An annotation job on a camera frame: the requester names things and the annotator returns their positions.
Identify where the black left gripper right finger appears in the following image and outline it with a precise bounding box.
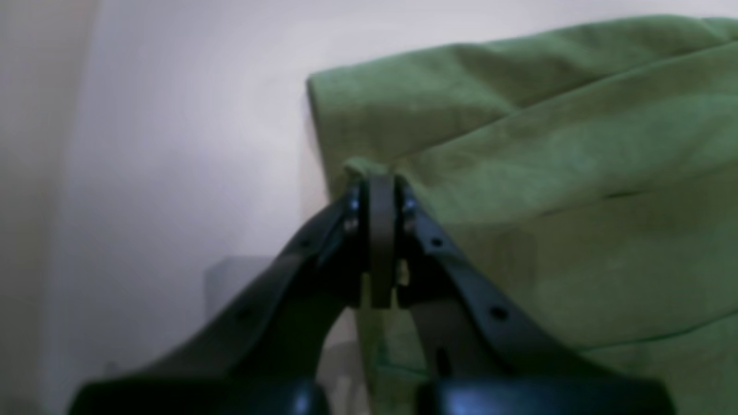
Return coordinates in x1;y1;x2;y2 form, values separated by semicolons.
369;175;675;414

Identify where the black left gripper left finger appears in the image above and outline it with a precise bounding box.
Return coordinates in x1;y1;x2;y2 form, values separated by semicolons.
69;180;368;414

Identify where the green t-shirt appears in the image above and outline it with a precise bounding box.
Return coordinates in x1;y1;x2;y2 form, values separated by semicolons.
307;15;737;414

